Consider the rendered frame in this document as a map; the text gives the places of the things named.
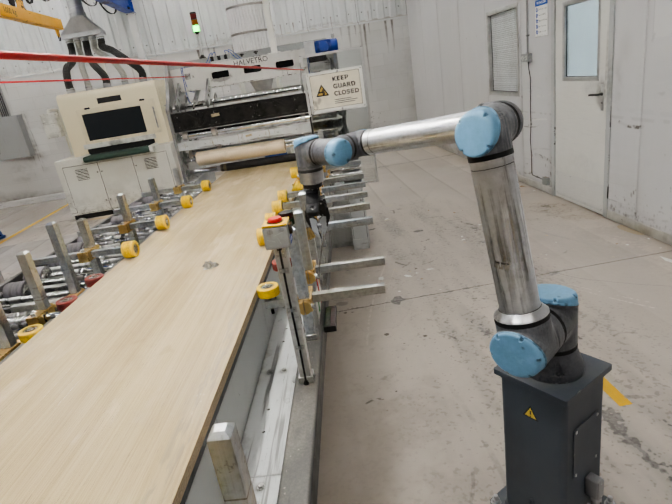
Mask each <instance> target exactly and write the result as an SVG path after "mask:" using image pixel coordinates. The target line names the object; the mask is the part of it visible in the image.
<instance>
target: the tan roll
mask: <svg viewBox="0 0 672 504"><path fill-rule="evenodd" d="M293 146H294V143H293V142H292V143H286V144H285V142H284V139H278V140H272V141H265V142H259V143H252V144H246V145H239V146H233V147H226V148H220V149H213V150H207V151H200V152H196V157H195V158H188V159H186V162H187V163H189V162H195V161H197V164H198V165H199V166H202V165H209V164H215V163H222V162H228V161H235V160H241V159H248V158H255V157H261V156H268V155H274V154H281V153H286V152H287V149H286V148H287V147H293Z"/></svg>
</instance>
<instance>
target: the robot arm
mask: <svg viewBox="0 0 672 504"><path fill-rule="evenodd" d="M523 124H524V117H523V114H522V112H521V110H520V108H519V107H518V106H517V105H516V104H514V103H512V102H510V101H506V100H498V101H491V102H486V103H481V104H479V105H477V107H476V108H473V109H472V110H470V111H467V112H462V113H456V114H451V115H445V116H440V117H435V118H429V119H424V120H418V121H413V122H407V123H402V124H397V125H391V126H386V127H380V128H375V129H360V130H357V131H355V132H351V133H348V134H345V135H341V136H337V137H334V138H330V139H319V137H318V135H309V136H304V137H300V138H297V139H295V140H294V142H293V143H294V150H295V156H296V162H297V168H298V173H299V175H297V177H300V184H302V185H303V187H304V189H309V190H306V205H305V207H306V210H305V211H304V212H305V219H306V222H307V223H308V225H309V226H310V228H311V229H312V231H313V232H314V233H315V235H316V236H317V237H318V238H319V239H322V236H323V232H324V233H325V234H326V230H327V227H328V223H329V219H330V213H329V210H328V207H327V203H326V197H325V195H321V194H320V188H319V187H321V186H323V183H322V182H323V181H324V180H325V178H324V172H323V166H322V165H326V166H343V165H346V164H347V163H348V162H349V161H350V160H352V159H355V158H358V157H362V156H369V155H374V154H379V153H386V152H394V151H401V150H408V149H416V148H423V147H431V146H438V145H446V144H453V143H456V145H457V147H458V149H459V150H460V151H462V152H463V154H464V155H466V156H467V159H468V164H469V165H470V168H471V173H472V178H473V183H474V188H475V193H476V198H477V203H478V207H479V212H480V217H481V222H482V227H483V232H484V237H485V242H486V247H487V252H488V256H489V261H490V266H491V271H492V276H493V281H494V286H495V291H496V296H497V301H498V305H499V307H498V309H497V310H496V311H495V312H494V315H493V317H494V322H495V326H496V331H497V332H496V334H495V335H494V336H493V337H492V339H491V341H490V345H489V349H490V352H491V356H492V358H493V360H494V361H495V363H496V364H497V365H498V366H499V367H500V368H501V369H503V370H504V371H507V372H508V373H509V374H511V375H513V376H517V377H522V378H528V377H530V378H532V379H534V380H537V381H540V382H543V383H549V384H566V383H570V382H574V381H576V380H578V379H579V378H581V377H582V376H583V374H584V371H585V363H584V360H583V358H582V355H581V353H580V351H579V348H578V311H579V302H578V294H577V293H576V291H574V290H573V289H571V288H568V287H566V286H562V285H557V284H537V281H536V275H535V270H534V265H533V259H532V254H531V248H530V243H529V237H528V232H527V226H526V221H525V215H524V210H523V204H522V199H521V193H520V188H519V182H518V177H517V171H516V166H515V161H514V149H513V143H512V141H514V140H515V139H516V138H517V137H518V136H519V134H520V133H521V131H522V128H523ZM319 215H320V216H321V217H320V218H319V222H320V224H321V234H320V232H319V227H318V226H317V223H318V220H317V218H315V217H314V216H319Z"/></svg>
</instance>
